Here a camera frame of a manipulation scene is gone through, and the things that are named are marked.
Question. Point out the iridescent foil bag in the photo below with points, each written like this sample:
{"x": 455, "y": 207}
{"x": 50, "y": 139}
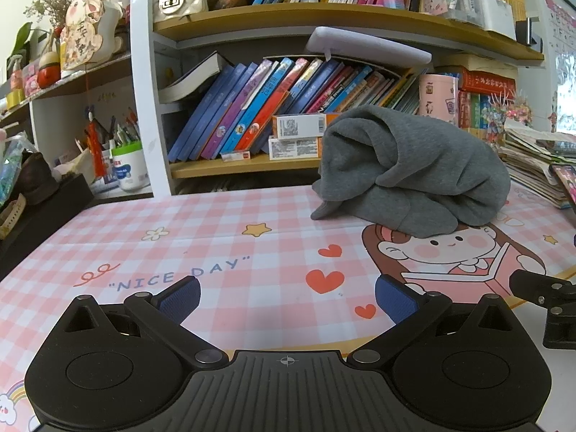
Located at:
{"x": 11, "y": 171}

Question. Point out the round cartoon plaque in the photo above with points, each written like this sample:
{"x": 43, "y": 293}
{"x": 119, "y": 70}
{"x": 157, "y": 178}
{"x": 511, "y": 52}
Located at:
{"x": 90, "y": 31}

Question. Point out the white pen holder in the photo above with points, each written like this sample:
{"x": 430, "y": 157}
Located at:
{"x": 495, "y": 13}

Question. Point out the small black box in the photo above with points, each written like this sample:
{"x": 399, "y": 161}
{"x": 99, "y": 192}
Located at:
{"x": 528, "y": 33}

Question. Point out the dried flower bunch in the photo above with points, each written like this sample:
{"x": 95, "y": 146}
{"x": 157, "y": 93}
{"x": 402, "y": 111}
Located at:
{"x": 54, "y": 4}

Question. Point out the black electric keyboard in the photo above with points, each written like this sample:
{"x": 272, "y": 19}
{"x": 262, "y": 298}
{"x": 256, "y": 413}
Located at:
{"x": 45, "y": 220}

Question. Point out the wall calendar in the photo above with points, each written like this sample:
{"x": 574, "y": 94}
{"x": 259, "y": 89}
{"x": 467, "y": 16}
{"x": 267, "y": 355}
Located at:
{"x": 562, "y": 22}

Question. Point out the red wooden doll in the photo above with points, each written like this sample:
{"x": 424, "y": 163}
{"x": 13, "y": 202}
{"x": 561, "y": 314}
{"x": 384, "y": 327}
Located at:
{"x": 48, "y": 74}

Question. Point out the red boxed book set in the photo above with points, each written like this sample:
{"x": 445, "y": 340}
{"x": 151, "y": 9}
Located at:
{"x": 486, "y": 85}

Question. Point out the row of leaning colourful books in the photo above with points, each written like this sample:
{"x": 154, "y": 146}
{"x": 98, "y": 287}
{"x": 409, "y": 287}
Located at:
{"x": 234, "y": 112}

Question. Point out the green potted plant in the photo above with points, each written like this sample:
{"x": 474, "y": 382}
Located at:
{"x": 20, "y": 40}

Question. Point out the thick dark hardcover book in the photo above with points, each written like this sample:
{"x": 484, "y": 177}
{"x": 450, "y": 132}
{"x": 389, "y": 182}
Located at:
{"x": 193, "y": 83}

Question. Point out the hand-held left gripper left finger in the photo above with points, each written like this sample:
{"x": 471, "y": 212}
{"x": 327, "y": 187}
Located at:
{"x": 182, "y": 297}

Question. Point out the bundle of pens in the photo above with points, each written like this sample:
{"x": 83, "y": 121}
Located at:
{"x": 121, "y": 132}

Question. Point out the grey sweatshirt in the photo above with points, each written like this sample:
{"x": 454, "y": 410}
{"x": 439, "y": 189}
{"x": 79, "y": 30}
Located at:
{"x": 405, "y": 166}

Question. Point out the colourful paper ornament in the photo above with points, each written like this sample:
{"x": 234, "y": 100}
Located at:
{"x": 513, "y": 112}

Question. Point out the stack of magazines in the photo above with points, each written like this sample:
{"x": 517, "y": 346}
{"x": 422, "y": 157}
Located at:
{"x": 526, "y": 166}

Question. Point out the red tassel ornament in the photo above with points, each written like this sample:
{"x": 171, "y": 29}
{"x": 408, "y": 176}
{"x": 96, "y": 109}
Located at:
{"x": 95, "y": 144}

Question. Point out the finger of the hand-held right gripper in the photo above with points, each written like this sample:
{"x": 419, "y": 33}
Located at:
{"x": 535, "y": 285}

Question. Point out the white wooden bookshelf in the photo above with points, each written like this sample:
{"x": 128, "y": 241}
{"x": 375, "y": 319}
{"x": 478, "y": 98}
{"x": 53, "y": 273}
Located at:
{"x": 141, "y": 99}

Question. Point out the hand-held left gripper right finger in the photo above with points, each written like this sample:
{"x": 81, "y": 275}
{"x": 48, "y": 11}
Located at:
{"x": 393, "y": 299}

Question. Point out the pink patterned pen cup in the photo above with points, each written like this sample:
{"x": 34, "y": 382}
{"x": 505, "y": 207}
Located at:
{"x": 435, "y": 2}

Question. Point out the brown hat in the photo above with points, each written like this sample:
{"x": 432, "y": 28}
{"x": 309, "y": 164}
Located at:
{"x": 38, "y": 180}

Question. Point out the white foam board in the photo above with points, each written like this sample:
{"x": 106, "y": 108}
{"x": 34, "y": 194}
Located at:
{"x": 360, "y": 45}

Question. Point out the pink printed tin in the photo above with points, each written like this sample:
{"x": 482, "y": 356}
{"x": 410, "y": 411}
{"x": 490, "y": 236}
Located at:
{"x": 438, "y": 94}

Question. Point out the small red white box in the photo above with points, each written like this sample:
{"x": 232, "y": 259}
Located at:
{"x": 236, "y": 156}

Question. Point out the white jar with green rim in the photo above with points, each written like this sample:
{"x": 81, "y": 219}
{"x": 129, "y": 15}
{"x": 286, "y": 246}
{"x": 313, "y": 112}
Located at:
{"x": 128, "y": 171}

